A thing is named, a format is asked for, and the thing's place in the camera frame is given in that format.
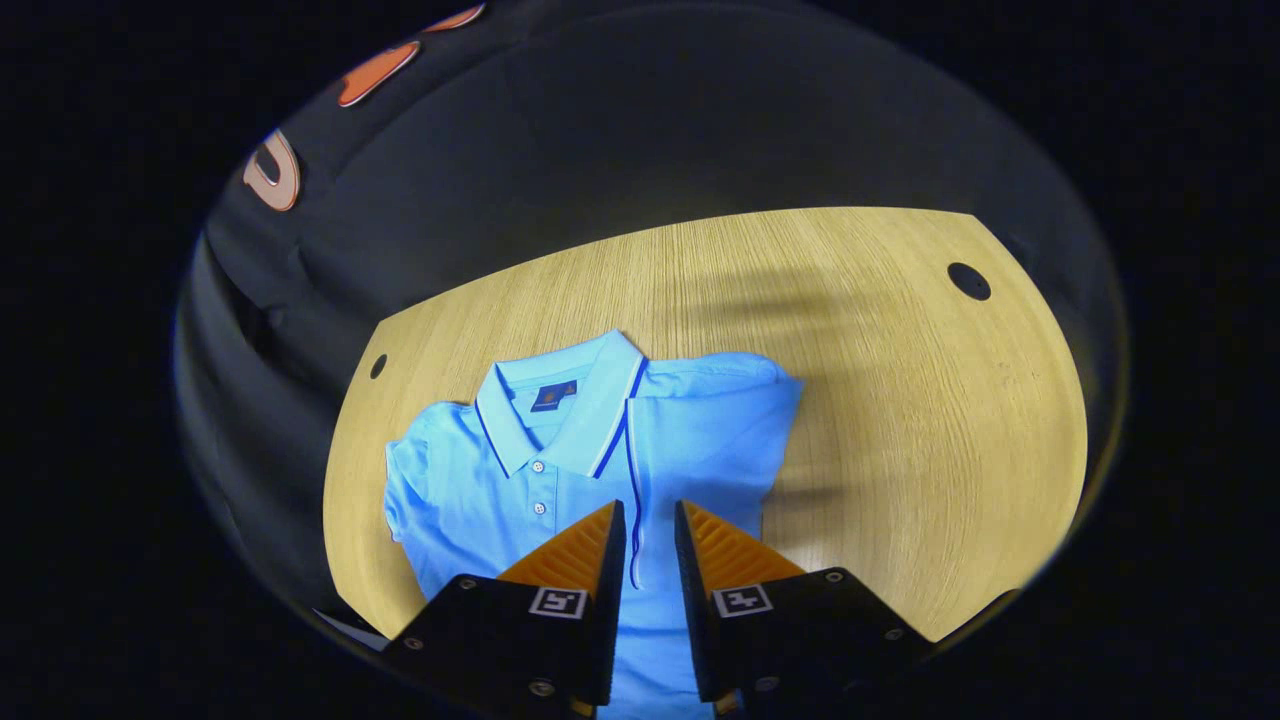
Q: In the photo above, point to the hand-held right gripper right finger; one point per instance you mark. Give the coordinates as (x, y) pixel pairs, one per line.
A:
(690, 620)

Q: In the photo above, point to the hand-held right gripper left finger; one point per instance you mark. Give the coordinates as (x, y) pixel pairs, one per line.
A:
(610, 620)

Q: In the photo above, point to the light blue T-shirt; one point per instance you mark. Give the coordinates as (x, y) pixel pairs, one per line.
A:
(700, 440)

